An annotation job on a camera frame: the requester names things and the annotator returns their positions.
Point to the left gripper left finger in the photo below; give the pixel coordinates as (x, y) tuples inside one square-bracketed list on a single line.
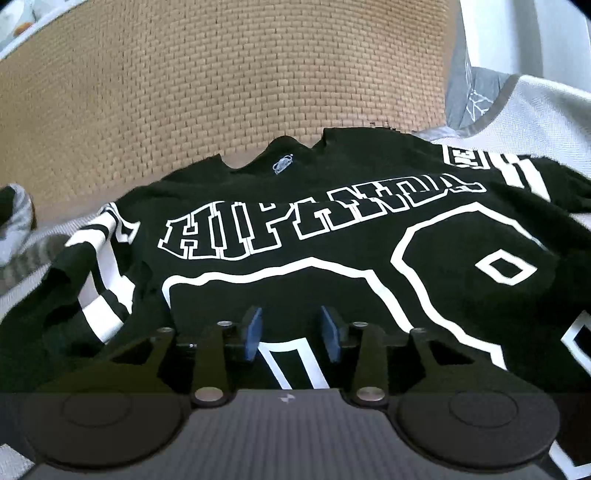
[(222, 354)]

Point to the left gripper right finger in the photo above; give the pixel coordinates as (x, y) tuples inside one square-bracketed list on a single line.
[(358, 356)]

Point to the black printed sweatshirt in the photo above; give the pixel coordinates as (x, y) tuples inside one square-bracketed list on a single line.
[(323, 258)]

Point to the grey tabby cat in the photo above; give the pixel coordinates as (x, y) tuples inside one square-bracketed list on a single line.
[(41, 253)]

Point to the black grey folded garment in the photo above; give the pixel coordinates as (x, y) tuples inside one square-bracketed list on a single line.
[(17, 219)]

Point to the grey patterned bed sheet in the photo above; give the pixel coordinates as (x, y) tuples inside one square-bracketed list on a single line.
[(471, 91)]

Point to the woven tan upright mattress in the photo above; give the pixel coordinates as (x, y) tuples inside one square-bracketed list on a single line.
[(113, 92)]

